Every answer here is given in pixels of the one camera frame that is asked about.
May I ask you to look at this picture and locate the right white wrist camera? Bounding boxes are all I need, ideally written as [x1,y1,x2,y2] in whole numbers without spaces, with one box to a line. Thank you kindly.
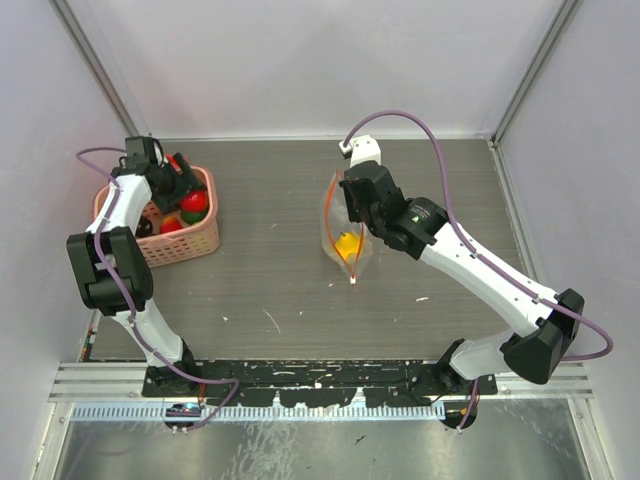
[339,135,381,167]

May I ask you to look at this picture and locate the white slotted cable duct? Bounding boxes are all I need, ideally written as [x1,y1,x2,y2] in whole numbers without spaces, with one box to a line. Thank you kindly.
[70,401,446,423]

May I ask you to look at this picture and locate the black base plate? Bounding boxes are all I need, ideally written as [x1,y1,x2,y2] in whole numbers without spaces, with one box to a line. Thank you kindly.
[142,357,499,409]

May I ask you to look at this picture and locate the red yellow toy mango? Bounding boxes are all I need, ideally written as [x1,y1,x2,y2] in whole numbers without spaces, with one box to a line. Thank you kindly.
[159,216,183,235]

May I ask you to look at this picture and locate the dark brown toy fruit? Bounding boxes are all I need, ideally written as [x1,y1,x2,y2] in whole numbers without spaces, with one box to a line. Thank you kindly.
[135,215,154,239]

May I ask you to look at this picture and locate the clear zip top bag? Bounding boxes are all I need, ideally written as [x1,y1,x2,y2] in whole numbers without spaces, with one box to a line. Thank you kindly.
[319,170,374,287]

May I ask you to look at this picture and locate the red toy apple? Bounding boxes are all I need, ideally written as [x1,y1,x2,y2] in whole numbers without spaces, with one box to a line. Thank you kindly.
[180,190,209,213]

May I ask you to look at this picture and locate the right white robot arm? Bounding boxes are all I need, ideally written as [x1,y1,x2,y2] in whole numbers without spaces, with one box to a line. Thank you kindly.
[340,160,585,394]

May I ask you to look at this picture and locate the dark green toy avocado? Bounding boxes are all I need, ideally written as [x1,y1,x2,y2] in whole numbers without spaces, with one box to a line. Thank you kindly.
[180,210,208,225]

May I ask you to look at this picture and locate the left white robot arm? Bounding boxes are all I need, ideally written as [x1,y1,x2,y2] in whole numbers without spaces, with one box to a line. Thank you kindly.
[66,136,205,396]

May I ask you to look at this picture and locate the yellow toy pear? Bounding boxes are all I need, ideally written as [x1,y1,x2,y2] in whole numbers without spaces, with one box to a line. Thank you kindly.
[335,232,361,263]

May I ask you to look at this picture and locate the pink plastic basket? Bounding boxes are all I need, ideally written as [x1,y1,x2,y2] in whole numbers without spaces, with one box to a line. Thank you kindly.
[92,164,221,269]

